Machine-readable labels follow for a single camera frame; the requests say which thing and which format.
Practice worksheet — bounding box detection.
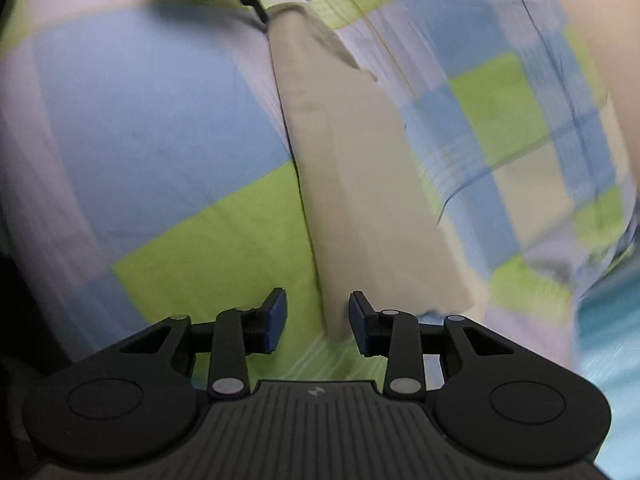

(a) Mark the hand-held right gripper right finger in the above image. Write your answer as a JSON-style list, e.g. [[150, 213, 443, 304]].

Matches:
[[348, 290, 522, 402]]

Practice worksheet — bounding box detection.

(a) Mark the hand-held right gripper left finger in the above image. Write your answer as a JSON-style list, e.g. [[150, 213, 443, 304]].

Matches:
[[120, 287, 289, 402]]

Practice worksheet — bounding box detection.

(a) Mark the beige garment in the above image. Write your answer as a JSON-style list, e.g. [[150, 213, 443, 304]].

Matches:
[[262, 2, 479, 345]]

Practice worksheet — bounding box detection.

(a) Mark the checkered quilt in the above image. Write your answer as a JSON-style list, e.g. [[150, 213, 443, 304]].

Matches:
[[0, 0, 639, 382]]

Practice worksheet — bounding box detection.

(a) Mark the blue ribbed mat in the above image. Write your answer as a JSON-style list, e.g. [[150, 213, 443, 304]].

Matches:
[[569, 260, 640, 480]]

